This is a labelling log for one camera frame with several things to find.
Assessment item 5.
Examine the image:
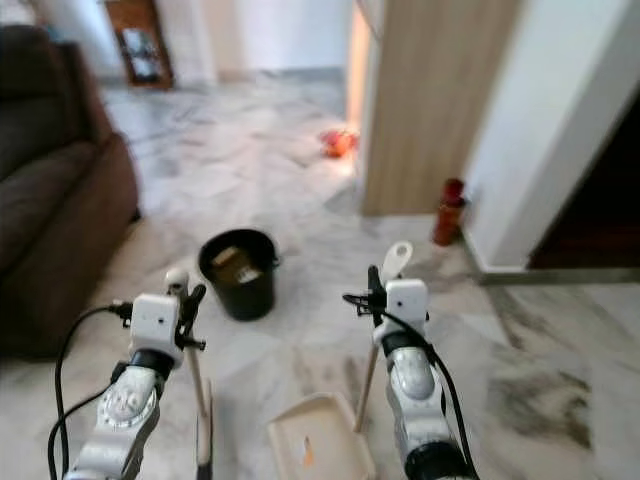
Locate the brown cardboard box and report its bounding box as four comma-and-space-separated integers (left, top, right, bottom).
210, 243, 261, 286

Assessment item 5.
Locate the dark brown fabric sofa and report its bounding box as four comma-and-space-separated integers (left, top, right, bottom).
0, 25, 141, 361

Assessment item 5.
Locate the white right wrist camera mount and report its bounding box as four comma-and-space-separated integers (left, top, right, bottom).
385, 278, 431, 341

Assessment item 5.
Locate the small brown wooden shelf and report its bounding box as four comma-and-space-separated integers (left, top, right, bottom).
105, 0, 176, 91

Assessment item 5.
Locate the black plastic bucket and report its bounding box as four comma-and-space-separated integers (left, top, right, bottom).
198, 229, 281, 322

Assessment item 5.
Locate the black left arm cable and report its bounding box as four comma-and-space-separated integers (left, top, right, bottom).
48, 303, 136, 480

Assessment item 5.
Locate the beige broom with wooden stick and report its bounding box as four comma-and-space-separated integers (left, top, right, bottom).
165, 267, 217, 480

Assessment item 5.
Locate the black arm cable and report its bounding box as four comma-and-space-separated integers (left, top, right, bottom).
48, 303, 136, 480
343, 292, 478, 477

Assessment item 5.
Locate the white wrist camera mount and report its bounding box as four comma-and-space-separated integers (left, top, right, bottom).
385, 278, 431, 341
128, 294, 183, 353

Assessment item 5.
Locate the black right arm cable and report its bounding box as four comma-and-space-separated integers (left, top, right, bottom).
343, 292, 478, 477

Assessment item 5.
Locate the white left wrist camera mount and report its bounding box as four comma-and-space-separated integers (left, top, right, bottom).
128, 294, 183, 353

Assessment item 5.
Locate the red plate with oranges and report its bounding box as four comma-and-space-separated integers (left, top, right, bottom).
318, 127, 361, 161

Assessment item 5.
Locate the red cylindrical tin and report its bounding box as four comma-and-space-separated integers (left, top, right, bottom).
433, 178, 469, 248

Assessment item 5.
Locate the light wood cabinet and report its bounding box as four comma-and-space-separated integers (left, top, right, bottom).
350, 0, 526, 217

